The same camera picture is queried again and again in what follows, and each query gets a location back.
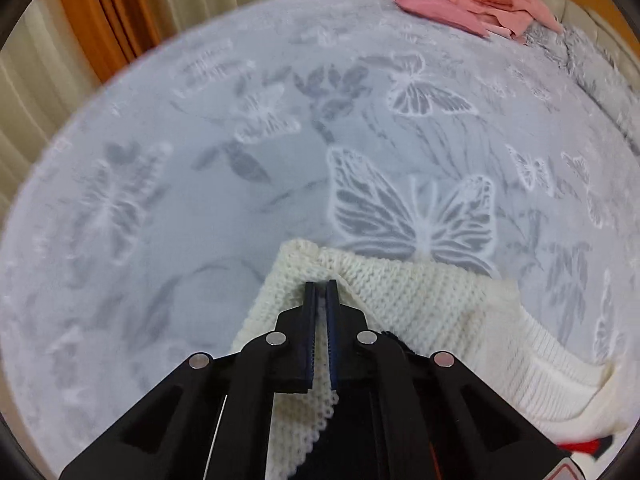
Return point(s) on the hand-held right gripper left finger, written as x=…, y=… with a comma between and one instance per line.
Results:
x=310, y=330

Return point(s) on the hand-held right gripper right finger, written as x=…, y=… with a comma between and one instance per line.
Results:
x=331, y=330

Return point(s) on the white knitted sweater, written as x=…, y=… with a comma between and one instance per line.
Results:
x=430, y=305

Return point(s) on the grey butterfly print blanket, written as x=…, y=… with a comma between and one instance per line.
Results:
x=210, y=160

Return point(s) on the orange curtain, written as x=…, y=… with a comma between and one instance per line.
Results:
x=107, y=10

